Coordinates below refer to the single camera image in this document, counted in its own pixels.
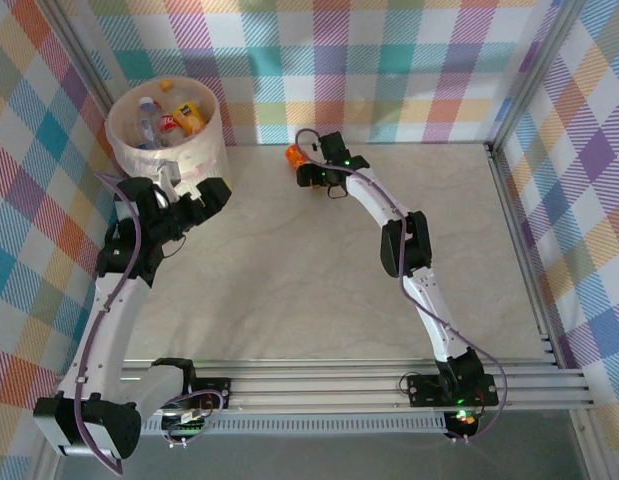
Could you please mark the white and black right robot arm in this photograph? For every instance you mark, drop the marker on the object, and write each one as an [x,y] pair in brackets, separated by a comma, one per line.
[429,310]

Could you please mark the clear bottle pale blue label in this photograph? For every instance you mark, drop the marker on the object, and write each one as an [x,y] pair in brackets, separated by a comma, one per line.
[148,125]

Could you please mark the aluminium base rail beam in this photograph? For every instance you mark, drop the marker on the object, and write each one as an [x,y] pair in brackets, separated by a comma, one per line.
[314,385]

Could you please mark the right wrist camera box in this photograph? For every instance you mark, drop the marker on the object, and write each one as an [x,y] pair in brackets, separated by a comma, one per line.
[334,145]

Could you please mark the orange label bottle brown cap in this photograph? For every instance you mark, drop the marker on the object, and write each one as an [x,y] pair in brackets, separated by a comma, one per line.
[294,156]

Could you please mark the aluminium side rail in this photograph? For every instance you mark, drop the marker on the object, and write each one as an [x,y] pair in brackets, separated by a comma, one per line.
[511,200]

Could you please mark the red Coca-Cola bottle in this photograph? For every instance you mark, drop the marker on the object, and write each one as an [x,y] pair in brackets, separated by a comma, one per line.
[168,122]

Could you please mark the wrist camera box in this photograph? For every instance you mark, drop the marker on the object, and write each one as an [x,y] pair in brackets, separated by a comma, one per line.
[334,145]
[170,180]

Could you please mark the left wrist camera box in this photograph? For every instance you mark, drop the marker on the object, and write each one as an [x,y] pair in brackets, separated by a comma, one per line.
[170,180]

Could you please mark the aluminium frame post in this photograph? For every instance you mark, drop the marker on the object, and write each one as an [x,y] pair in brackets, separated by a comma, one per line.
[532,80]
[81,60]

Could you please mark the white ribbed plastic bin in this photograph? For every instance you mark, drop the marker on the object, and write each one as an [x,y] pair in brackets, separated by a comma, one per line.
[209,150]

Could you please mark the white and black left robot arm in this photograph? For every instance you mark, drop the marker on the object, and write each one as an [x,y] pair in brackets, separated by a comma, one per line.
[109,325]

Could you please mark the yellow label juice bottle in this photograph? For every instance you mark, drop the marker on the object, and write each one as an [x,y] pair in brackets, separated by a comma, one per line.
[189,115]

